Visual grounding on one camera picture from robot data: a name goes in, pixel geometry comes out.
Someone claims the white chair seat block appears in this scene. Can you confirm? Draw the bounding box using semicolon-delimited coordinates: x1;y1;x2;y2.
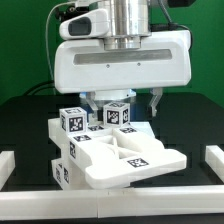
61;148;91;190

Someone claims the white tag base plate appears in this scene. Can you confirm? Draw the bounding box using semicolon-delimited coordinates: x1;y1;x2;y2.
131;121;155;137

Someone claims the white right wall bar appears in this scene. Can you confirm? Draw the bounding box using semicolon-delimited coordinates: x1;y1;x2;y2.
205;145;224;183

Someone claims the black cable bundle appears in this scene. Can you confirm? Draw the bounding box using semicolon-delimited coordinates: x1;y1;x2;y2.
22;79;57;97

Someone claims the white chair back frame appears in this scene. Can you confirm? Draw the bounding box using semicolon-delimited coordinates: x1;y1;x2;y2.
48;118;187;189

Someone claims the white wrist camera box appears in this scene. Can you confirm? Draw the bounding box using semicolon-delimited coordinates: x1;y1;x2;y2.
59;9;110;40

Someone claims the white front wall bar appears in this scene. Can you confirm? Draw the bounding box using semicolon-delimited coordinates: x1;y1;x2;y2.
0;185;224;220

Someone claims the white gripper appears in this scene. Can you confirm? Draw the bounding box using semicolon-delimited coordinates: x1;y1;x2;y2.
54;30;191;121

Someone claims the white left wall bar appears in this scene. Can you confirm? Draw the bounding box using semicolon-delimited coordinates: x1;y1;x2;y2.
0;151;15;190

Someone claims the white tagged cube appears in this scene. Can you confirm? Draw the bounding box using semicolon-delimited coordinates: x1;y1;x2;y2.
59;107;87;134
103;102;130;127

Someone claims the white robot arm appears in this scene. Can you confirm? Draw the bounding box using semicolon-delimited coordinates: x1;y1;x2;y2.
54;0;196;118

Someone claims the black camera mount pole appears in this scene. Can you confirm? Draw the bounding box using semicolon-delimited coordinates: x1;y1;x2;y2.
55;6;89;22

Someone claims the white wall bar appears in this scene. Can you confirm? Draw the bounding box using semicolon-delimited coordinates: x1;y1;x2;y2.
0;185;224;220
205;145;224;183
0;151;15;190

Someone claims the white cable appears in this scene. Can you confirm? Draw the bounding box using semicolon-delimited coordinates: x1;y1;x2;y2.
44;1;77;96

